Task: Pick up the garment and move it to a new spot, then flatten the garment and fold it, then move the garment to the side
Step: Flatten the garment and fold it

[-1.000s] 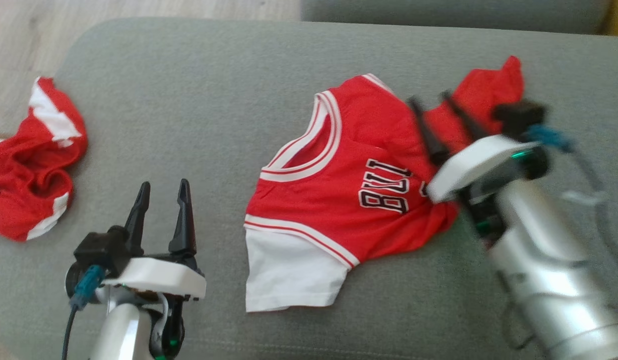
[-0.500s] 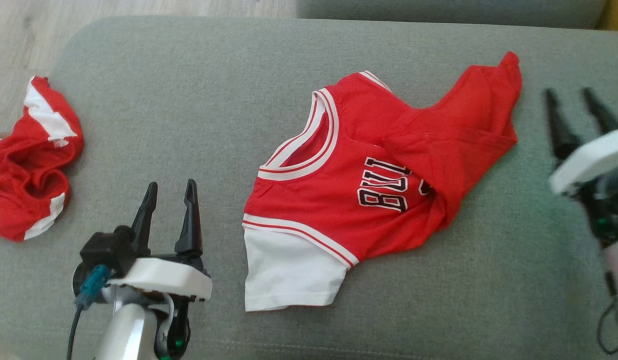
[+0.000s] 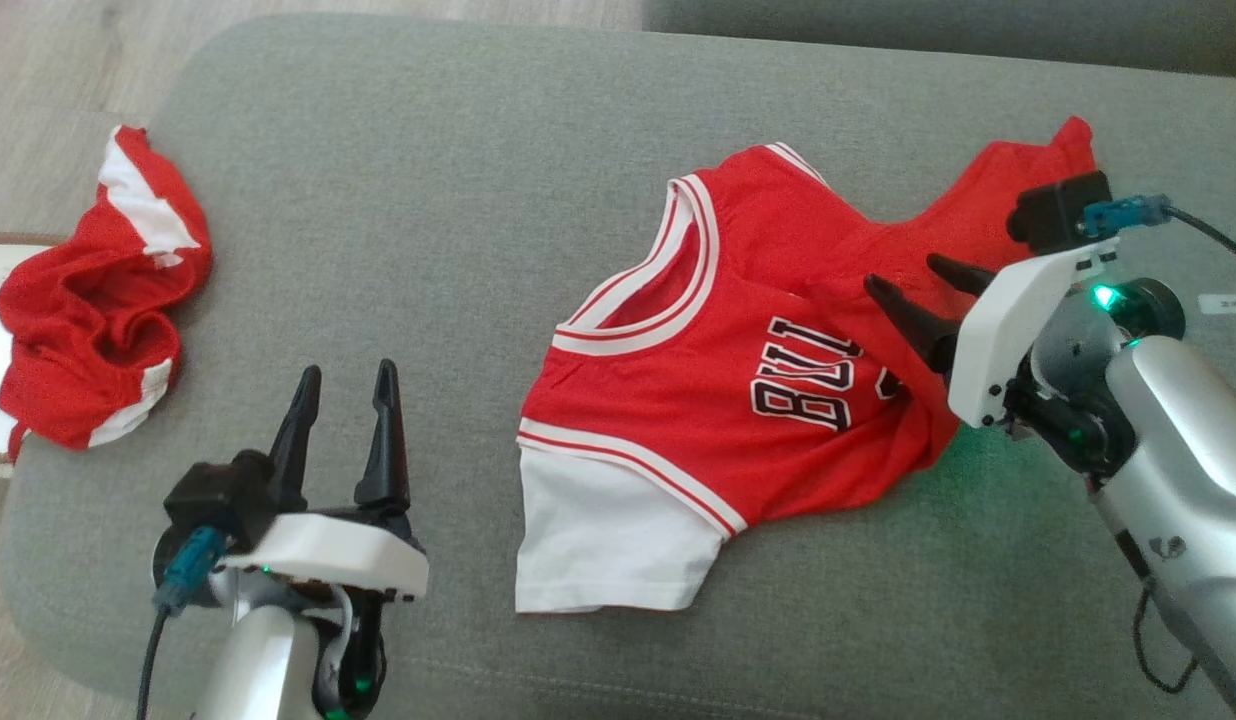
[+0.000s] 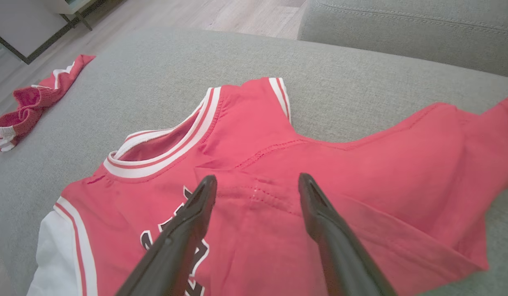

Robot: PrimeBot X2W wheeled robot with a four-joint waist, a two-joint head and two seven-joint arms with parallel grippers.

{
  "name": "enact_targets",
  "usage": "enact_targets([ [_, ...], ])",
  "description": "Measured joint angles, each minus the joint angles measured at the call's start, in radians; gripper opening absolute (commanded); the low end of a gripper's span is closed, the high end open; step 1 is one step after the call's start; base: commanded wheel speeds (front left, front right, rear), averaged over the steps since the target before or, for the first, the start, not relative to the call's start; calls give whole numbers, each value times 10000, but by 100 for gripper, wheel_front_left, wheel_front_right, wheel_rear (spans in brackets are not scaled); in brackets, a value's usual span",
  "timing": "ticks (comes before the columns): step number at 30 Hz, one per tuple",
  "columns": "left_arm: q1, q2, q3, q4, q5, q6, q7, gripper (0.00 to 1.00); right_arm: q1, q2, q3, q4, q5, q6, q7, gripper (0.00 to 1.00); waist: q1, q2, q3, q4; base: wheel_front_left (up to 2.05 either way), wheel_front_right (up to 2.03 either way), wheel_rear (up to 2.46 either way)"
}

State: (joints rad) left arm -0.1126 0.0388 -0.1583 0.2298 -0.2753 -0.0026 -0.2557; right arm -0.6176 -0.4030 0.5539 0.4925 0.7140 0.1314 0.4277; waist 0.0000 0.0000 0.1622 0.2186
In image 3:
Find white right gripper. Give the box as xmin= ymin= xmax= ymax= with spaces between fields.
xmin=865 ymin=237 xmax=1186 ymax=476

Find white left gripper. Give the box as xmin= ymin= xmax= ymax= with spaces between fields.
xmin=153 ymin=360 xmax=429 ymax=720

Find red white basketball jersey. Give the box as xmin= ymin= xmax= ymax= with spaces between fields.
xmin=515 ymin=117 xmax=1097 ymax=613

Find red shorts with white stripes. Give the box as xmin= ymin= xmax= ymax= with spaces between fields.
xmin=0 ymin=125 xmax=214 ymax=463

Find grey fabric sofa seat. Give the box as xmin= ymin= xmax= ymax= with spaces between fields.
xmin=0 ymin=15 xmax=1236 ymax=720

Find grey fabric sofa cushion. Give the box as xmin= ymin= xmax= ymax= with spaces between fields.
xmin=643 ymin=0 xmax=1236 ymax=78

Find black left cable, teal plug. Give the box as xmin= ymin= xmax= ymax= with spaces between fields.
xmin=138 ymin=527 xmax=229 ymax=720

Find thin black cable loop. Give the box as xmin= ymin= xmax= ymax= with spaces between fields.
xmin=1131 ymin=585 xmax=1201 ymax=696

